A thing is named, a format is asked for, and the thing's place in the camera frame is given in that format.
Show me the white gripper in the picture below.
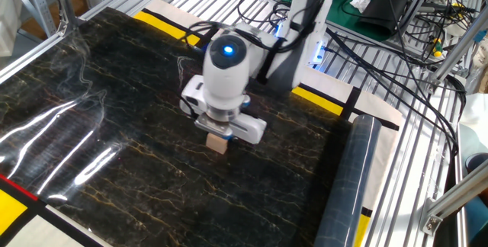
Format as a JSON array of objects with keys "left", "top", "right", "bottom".
[{"left": 179, "top": 74, "right": 268, "bottom": 145}]

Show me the small wooden cube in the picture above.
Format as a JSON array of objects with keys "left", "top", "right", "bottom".
[{"left": 205, "top": 132, "right": 229, "bottom": 155}]

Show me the black marble pattern sheet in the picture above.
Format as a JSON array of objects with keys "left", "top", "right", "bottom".
[{"left": 0, "top": 6, "right": 383, "bottom": 247}]

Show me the crumpled white paper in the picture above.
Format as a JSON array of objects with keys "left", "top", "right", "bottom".
[{"left": 349, "top": 0, "right": 372, "bottom": 14}]

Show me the black pouch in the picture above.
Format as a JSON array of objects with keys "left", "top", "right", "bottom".
[{"left": 357, "top": 0, "right": 422, "bottom": 37}]

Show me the yellow green screwdriver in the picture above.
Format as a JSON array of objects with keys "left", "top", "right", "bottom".
[{"left": 430, "top": 37, "right": 445, "bottom": 59}]

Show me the perforated grey steel upright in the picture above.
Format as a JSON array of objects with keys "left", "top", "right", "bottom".
[{"left": 14, "top": 0, "right": 58, "bottom": 37}]

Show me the teal bin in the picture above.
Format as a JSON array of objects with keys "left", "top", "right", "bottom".
[{"left": 464, "top": 152, "right": 488, "bottom": 242}]

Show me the silver wrist camera blue end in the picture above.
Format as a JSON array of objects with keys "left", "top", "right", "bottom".
[{"left": 194, "top": 114, "right": 234, "bottom": 141}]

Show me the black coiled cable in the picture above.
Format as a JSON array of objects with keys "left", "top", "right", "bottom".
[{"left": 236, "top": 0, "right": 293, "bottom": 30}]

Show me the thick black cable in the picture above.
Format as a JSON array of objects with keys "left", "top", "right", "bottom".
[{"left": 323, "top": 27, "right": 468, "bottom": 202}]

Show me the tangled black cable heap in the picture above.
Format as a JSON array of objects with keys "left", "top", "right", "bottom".
[{"left": 396, "top": 0, "right": 477, "bottom": 56}]

